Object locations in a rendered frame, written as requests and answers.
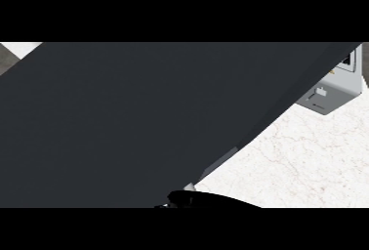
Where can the large dark grey cabinet door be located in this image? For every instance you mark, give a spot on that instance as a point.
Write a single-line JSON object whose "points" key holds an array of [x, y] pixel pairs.
{"points": [[119, 123]]}

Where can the pale grey appliance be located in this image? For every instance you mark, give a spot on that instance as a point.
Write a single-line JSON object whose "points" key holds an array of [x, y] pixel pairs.
{"points": [[336, 92]]}

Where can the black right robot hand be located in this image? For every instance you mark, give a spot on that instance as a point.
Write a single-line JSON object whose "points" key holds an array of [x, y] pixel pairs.
{"points": [[206, 200]]}

